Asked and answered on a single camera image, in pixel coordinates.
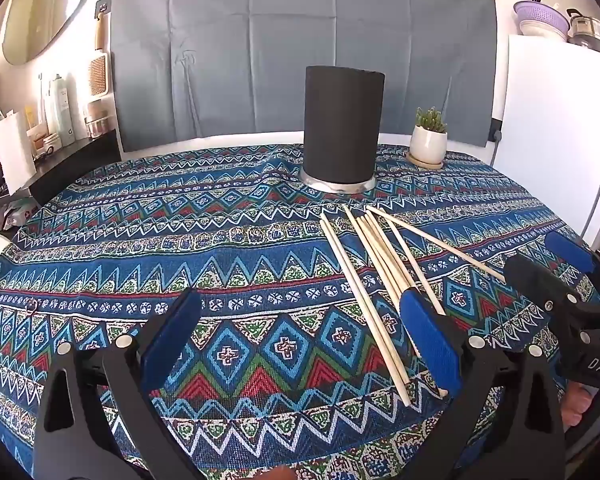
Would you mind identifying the wooden chopstick six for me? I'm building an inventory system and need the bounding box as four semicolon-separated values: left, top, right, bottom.
364;212;416;290

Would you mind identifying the wooden chopstick two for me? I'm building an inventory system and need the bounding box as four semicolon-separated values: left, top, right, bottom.
341;205;451;400

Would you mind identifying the wooden chopstick three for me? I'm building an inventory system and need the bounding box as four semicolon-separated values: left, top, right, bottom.
365;206;506;283

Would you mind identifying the wooden chopstick four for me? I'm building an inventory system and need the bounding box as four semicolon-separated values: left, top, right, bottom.
387;220;445;315

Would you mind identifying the wooden chopstick one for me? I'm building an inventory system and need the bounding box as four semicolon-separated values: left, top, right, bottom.
320;212;411;406

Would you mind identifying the person's right hand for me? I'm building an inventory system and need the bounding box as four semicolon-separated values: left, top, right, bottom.
560;382;594;429

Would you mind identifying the white refrigerator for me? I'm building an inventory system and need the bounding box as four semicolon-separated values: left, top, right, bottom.
494;36;600;248

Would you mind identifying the wooden plant saucer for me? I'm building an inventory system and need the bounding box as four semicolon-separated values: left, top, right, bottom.
406;152;443;170

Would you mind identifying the small cactus white pot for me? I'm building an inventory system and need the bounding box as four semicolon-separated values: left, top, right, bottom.
410;107;448;164

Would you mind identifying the patterned blue tablecloth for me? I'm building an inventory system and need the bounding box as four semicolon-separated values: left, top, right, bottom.
0;142;600;480

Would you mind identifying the steel cooking pot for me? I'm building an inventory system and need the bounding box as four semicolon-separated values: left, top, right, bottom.
566;8;600;52

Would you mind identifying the purple colander basket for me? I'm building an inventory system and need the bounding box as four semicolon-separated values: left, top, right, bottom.
514;0;570;41

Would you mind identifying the black cylindrical utensil holder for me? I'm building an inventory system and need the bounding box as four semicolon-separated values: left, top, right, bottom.
300;65;385;195

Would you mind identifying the white box on shelf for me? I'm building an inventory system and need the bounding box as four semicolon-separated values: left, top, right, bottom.
0;112;36;195

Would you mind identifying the white spray bottle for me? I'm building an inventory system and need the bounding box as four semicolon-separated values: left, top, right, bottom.
50;74;76;148

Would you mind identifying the grey cloth backdrop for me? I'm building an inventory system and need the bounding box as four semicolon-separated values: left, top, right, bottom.
111;0;498;152

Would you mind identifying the round wall mirror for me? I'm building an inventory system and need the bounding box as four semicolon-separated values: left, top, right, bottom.
2;0;82;65

